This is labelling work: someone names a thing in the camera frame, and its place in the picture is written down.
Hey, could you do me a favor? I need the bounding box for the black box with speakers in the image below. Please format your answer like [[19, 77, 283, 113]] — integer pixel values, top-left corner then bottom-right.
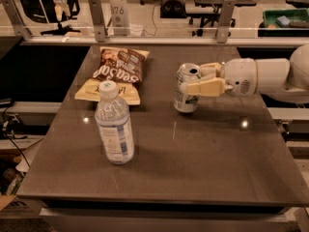
[[160, 0, 186, 18]]

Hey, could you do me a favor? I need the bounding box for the brown sea salt chip bag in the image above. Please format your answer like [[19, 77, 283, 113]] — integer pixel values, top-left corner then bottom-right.
[[92, 46, 149, 84]]

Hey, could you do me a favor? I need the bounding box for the left metal rail bracket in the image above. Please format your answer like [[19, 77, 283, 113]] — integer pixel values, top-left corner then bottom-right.
[[0, 0, 32, 41]]

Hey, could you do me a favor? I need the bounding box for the white numbered pillar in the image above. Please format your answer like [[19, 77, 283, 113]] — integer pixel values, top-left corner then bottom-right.
[[109, 0, 130, 36]]

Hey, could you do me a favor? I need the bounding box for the green plastic bin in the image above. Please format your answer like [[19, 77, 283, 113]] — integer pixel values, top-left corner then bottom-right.
[[258, 9, 309, 37]]

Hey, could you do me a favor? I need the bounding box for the dark background desk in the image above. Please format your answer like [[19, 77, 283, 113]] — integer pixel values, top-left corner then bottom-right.
[[186, 0, 257, 37]]

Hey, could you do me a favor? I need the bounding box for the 7up soda can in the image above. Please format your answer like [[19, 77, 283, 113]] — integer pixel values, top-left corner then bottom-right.
[[174, 63, 201, 113]]

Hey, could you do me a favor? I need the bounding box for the black stand base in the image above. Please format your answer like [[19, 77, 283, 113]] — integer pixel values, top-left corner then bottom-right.
[[41, 22, 80, 36]]

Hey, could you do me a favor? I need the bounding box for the middle metal rail bracket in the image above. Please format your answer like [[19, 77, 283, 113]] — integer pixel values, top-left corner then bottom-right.
[[88, 0, 106, 43]]

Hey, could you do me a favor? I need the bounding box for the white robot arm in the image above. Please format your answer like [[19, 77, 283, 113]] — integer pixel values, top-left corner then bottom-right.
[[181, 44, 309, 103]]

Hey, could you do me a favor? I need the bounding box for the black cable on left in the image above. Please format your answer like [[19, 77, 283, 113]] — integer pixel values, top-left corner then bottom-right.
[[1, 104, 32, 169]]

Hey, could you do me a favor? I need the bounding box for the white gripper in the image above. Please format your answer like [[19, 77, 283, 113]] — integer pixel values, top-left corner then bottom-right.
[[181, 58, 257, 97]]

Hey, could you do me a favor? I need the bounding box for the yellow chip bag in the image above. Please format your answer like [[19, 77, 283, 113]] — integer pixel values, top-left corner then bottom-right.
[[74, 78, 141, 105]]

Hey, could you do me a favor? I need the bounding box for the clear plastic water bottle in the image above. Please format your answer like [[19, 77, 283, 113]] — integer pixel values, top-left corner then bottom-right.
[[95, 80, 134, 164]]

